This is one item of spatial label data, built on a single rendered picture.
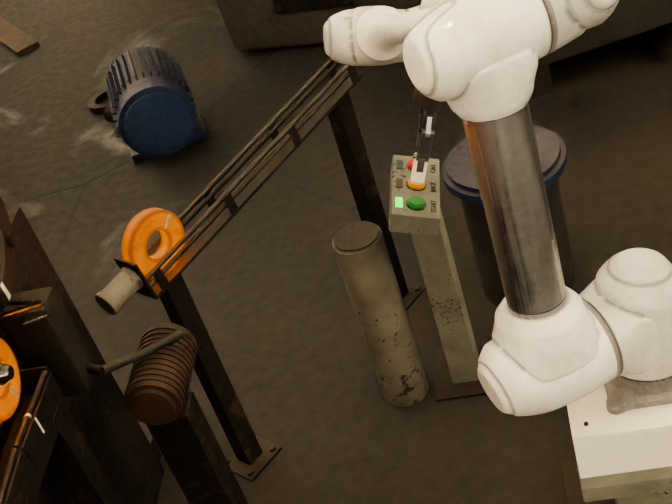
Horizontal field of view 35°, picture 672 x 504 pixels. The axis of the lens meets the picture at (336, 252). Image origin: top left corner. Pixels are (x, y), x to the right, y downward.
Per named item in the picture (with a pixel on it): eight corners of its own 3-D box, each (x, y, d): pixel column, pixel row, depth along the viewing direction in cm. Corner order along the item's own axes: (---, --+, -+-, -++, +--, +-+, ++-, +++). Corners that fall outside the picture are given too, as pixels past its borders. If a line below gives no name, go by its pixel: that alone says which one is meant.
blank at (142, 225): (160, 283, 242) (170, 287, 240) (110, 265, 230) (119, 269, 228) (185, 218, 243) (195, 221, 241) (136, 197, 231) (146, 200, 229)
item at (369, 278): (383, 411, 277) (329, 255, 246) (384, 377, 286) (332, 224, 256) (429, 404, 274) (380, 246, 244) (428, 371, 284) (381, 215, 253)
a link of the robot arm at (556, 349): (629, 395, 188) (521, 452, 183) (576, 350, 201) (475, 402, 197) (556, -23, 148) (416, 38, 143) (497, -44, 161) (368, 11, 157)
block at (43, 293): (44, 402, 226) (-7, 318, 212) (54, 375, 232) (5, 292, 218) (91, 395, 224) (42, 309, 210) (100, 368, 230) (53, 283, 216)
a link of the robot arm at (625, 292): (712, 356, 193) (710, 263, 180) (627, 402, 190) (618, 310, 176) (655, 308, 206) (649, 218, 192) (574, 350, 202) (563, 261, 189)
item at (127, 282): (103, 311, 233) (89, 292, 229) (130, 282, 237) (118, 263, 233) (120, 318, 229) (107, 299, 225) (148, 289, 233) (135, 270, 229)
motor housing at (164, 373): (198, 547, 258) (112, 392, 227) (212, 475, 275) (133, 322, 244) (249, 541, 255) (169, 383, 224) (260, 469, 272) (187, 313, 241)
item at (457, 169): (474, 329, 292) (441, 202, 266) (469, 255, 317) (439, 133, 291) (594, 310, 285) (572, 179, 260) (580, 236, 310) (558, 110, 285)
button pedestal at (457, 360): (436, 409, 272) (378, 216, 236) (435, 344, 291) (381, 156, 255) (500, 400, 269) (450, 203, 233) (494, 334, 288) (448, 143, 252)
